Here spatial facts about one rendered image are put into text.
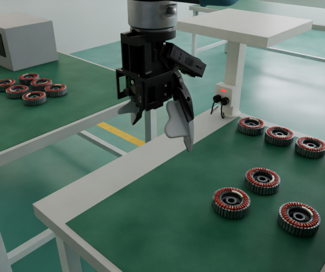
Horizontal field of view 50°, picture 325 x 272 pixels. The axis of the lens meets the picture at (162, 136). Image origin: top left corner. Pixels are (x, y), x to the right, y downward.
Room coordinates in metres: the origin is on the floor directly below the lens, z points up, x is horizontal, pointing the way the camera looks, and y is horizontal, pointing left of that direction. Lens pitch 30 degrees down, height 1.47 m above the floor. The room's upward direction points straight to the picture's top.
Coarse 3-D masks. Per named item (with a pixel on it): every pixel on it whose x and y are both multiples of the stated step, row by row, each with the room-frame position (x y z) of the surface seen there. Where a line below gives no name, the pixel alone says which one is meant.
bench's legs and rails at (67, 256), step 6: (60, 240) 0.82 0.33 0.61; (60, 246) 0.83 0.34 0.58; (66, 246) 0.82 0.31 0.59; (60, 252) 0.84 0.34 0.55; (66, 252) 0.82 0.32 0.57; (72, 252) 0.83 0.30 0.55; (60, 258) 0.84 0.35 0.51; (66, 258) 0.81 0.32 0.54; (72, 258) 0.83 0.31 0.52; (78, 258) 0.85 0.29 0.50; (66, 264) 0.82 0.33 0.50; (72, 264) 0.83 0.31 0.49; (78, 264) 0.84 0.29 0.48; (66, 270) 0.82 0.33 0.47; (72, 270) 0.82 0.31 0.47; (78, 270) 0.84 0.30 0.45
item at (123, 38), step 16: (128, 32) 0.53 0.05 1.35; (144, 32) 0.52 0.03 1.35; (160, 32) 0.52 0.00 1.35; (128, 48) 0.51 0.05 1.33; (144, 48) 0.51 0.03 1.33; (160, 48) 0.54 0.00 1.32; (128, 64) 0.53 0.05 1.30; (144, 64) 0.51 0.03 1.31; (160, 64) 0.54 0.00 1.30; (128, 80) 0.53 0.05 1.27; (144, 80) 0.49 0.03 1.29; (160, 80) 0.51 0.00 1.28; (144, 96) 0.50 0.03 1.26; (160, 96) 0.52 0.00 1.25
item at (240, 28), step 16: (208, 16) 1.40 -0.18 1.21; (224, 16) 1.40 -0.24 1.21; (240, 16) 1.40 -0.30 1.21; (256, 16) 1.40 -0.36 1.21; (272, 16) 1.40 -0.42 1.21; (192, 32) 1.28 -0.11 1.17; (208, 32) 1.23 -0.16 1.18; (224, 32) 1.19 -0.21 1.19; (240, 32) 1.15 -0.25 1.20; (256, 32) 1.14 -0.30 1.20; (272, 32) 1.14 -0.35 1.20; (288, 32) 1.19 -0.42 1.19; (240, 48) 1.45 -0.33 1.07; (240, 64) 1.47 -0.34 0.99; (224, 80) 1.49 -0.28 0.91; (240, 80) 1.48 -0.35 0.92; (224, 96) 1.43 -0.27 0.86; (240, 96) 1.49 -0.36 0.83; (224, 112) 1.48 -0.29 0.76; (240, 112) 1.48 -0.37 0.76
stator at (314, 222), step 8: (280, 208) 0.78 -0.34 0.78; (288, 208) 0.78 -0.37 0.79; (296, 208) 0.79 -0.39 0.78; (304, 208) 0.78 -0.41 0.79; (312, 208) 0.78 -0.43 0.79; (280, 216) 0.75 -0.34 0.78; (288, 216) 0.75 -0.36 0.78; (296, 216) 0.77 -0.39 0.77; (304, 216) 0.76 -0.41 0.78; (312, 216) 0.75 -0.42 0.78; (280, 224) 0.75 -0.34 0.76; (288, 224) 0.72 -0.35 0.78; (296, 224) 0.72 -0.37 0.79; (304, 224) 0.72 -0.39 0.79; (312, 224) 0.72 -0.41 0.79; (296, 232) 0.71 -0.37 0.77; (304, 232) 0.70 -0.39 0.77; (312, 232) 0.71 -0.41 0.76
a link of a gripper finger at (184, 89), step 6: (180, 78) 0.54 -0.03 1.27; (180, 84) 0.53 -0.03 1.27; (180, 90) 0.52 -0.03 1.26; (186, 90) 0.53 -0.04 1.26; (174, 96) 0.53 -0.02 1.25; (180, 96) 0.52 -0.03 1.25; (186, 96) 0.52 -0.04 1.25; (180, 102) 0.52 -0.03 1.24; (186, 102) 0.52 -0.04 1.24; (186, 108) 0.52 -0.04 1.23; (192, 108) 0.52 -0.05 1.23; (186, 114) 0.51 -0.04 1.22; (192, 114) 0.52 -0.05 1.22
